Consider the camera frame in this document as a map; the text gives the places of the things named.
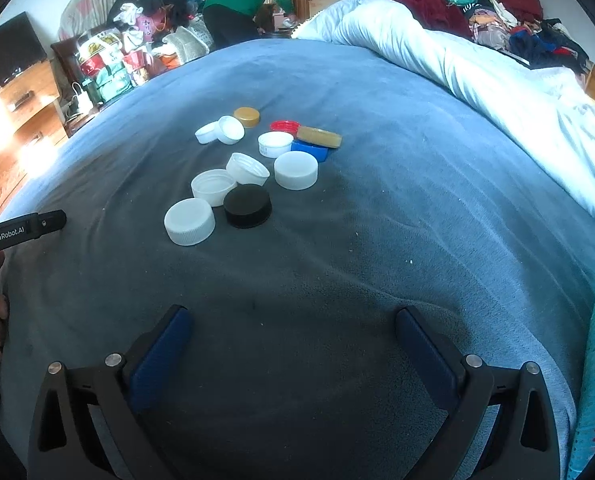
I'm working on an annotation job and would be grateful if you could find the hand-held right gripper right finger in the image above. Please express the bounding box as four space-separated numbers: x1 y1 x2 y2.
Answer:
395 306 562 480

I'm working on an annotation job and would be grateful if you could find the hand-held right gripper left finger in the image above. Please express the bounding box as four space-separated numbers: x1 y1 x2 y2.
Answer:
26 304 194 480

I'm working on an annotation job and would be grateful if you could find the black bottle cap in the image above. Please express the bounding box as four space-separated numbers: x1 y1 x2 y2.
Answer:
223 184 272 229

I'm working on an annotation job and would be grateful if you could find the small white bottle cap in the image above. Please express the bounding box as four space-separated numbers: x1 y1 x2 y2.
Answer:
194 123 220 145
217 115 245 144

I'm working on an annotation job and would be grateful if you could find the blue bottle cap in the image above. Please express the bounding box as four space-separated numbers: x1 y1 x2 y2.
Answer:
290 139 329 162

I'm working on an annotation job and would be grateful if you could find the white cap printed rim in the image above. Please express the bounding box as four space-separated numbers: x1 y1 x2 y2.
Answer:
258 131 294 158

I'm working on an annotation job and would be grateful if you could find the gold jar lid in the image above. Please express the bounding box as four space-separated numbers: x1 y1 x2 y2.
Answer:
296 126 343 149

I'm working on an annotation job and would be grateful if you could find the small orange bottle cap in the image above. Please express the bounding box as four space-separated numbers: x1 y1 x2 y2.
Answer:
233 107 261 128

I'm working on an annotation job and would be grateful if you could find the blue grey fleece blanket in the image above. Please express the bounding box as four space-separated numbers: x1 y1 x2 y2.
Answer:
0 37 595 480

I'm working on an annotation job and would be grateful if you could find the wooden television cabinet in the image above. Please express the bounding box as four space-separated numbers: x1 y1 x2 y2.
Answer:
0 60 70 231

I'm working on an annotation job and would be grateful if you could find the white paper bag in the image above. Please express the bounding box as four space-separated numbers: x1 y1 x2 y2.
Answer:
70 81 94 116

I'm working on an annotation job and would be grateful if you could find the black television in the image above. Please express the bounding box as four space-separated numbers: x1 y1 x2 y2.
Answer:
0 11 48 106

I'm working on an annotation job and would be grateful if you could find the green patterned bag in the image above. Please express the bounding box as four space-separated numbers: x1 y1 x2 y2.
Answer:
94 62 133 103

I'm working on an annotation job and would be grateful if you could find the pile of bags and boxes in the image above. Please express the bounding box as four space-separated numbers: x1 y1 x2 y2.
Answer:
52 0 213 116

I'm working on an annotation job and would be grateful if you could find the pink checkered cover cloth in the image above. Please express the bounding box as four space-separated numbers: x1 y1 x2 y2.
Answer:
58 0 138 43

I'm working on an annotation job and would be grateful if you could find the white woven bag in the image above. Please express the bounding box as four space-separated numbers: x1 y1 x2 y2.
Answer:
162 25 210 68

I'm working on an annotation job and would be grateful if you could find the light blue duvet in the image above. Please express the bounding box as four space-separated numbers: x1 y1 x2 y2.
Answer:
292 0 595 241

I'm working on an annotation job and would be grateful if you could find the white floral bedsheet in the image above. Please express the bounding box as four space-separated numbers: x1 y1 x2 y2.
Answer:
522 65 595 151

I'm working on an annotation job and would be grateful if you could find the pile of clothes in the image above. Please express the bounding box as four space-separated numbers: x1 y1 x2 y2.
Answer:
457 0 593 73

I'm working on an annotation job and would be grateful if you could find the dark red blanket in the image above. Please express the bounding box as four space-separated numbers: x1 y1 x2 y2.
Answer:
376 0 473 41

